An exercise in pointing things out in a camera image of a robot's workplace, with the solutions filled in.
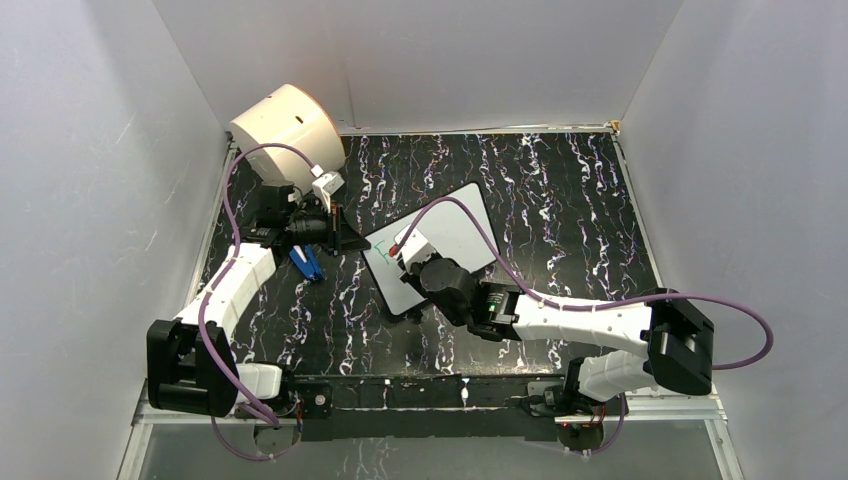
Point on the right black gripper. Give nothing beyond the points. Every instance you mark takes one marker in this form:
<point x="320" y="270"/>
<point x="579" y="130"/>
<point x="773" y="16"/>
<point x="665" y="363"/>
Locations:
<point x="416" y="268"/>

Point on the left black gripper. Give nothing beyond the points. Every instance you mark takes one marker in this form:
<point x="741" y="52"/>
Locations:
<point x="341" y="237"/>

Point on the small white whiteboard black frame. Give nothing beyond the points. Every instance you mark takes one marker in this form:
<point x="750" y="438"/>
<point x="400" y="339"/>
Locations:
<point x="448" y="229"/>

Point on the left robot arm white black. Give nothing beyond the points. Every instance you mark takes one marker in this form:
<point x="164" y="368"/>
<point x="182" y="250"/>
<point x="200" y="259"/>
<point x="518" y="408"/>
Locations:
<point x="190" y="365"/>

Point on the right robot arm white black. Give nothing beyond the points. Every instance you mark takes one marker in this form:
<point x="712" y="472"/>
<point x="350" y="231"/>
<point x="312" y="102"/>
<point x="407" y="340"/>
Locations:
<point x="663" y="342"/>

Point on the white cylindrical drum container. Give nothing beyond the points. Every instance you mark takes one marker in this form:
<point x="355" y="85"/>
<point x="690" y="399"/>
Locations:
<point x="288" y="122"/>

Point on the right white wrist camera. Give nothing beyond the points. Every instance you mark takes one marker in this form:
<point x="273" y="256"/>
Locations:
<point x="411" y="247"/>

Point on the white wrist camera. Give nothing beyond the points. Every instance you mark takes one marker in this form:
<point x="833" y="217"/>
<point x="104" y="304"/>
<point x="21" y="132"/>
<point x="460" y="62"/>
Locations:
<point x="325" y="185"/>
<point x="411" y="247"/>

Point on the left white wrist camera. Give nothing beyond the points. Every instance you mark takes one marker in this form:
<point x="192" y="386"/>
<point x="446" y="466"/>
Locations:
<point x="325" y="185"/>

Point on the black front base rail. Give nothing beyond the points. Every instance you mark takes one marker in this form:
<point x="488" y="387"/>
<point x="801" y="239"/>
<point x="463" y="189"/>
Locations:
<point x="440" y="406"/>

